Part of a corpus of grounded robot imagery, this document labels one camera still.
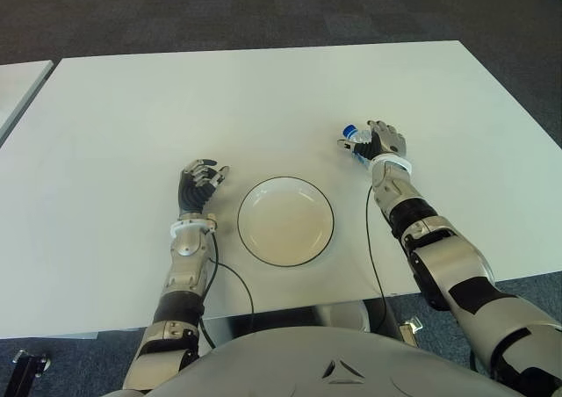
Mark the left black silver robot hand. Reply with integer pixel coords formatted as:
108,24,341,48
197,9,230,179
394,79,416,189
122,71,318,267
177,157,230,217

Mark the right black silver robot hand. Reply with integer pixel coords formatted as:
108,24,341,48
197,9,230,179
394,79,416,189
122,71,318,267
336,119,408,163

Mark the clear bottle with blue cap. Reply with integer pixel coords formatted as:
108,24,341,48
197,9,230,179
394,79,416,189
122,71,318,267
341,124,374,165

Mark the white plate with black rim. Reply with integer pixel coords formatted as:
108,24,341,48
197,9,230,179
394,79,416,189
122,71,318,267
236,176,338,269

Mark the white round table leg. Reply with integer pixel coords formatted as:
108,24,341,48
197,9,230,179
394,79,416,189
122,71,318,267
313,302,374,332

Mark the neighbouring white table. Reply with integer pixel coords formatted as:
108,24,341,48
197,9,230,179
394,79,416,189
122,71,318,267
0,59,56,146

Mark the grey robot torso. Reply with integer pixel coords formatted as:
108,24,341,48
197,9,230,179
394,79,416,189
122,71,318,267
100,321,562,397

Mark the black stand with caster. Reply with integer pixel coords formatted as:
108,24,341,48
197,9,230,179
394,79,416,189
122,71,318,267
11,348,52,397

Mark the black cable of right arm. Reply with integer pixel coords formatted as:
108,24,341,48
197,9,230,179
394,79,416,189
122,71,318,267
364,184,390,335

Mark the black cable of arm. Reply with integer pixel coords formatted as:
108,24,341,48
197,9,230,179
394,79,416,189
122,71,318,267
197,227,256,352
364,184,390,335

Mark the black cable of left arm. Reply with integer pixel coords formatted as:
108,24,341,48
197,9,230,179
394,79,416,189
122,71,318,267
197,227,256,352

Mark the small metal bracket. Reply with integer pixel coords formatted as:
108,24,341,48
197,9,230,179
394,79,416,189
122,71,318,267
397,320,425,345

